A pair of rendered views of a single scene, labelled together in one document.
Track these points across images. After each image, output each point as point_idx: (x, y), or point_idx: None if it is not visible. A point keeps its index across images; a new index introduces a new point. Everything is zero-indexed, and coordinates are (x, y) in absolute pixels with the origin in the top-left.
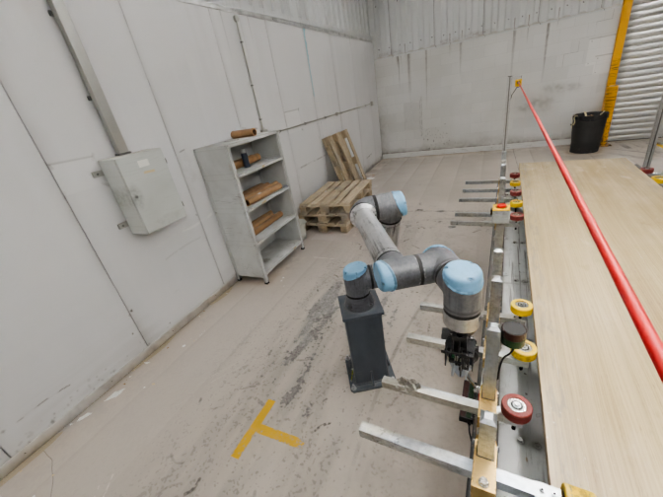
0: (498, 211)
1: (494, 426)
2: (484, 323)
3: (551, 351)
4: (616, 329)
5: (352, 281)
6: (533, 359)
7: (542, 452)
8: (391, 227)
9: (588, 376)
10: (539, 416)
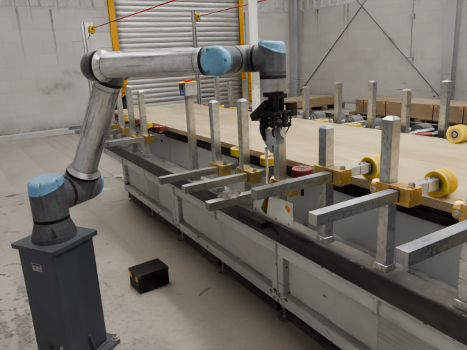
0: (189, 83)
1: (333, 127)
2: (208, 189)
3: None
4: (294, 142)
5: (53, 193)
6: None
7: (309, 226)
8: (116, 92)
9: (309, 154)
10: None
